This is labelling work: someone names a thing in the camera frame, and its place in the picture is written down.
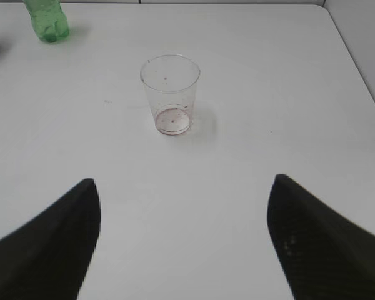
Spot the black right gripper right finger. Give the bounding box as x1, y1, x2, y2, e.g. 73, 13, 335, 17
267, 174, 375, 299

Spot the green soda bottle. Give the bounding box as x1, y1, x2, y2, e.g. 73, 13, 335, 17
23, 0, 69, 43

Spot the transparent plastic cup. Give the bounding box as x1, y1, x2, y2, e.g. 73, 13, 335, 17
139, 54, 201, 136

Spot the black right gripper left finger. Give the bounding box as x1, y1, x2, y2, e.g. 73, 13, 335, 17
0, 178, 101, 299

